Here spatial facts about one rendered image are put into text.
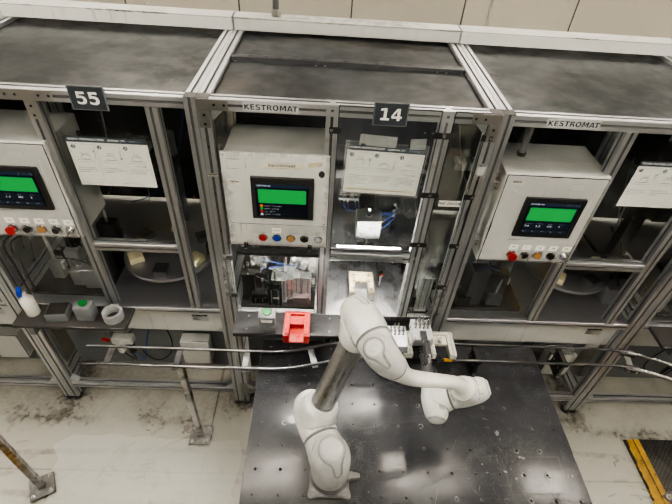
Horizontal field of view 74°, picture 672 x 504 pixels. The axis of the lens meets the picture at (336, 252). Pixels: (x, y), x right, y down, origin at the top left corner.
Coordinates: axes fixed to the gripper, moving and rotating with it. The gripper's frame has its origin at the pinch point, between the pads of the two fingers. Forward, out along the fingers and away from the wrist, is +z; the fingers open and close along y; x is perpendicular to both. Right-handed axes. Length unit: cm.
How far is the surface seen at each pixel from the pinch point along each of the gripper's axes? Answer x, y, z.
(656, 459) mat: -161, -95, -13
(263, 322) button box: 77, 3, 5
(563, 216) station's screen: -49, 66, 15
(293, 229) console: 63, 50, 18
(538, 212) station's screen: -37, 67, 15
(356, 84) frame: 40, 104, 45
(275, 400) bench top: 70, -28, -18
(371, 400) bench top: 22.7, -28.2, -16.5
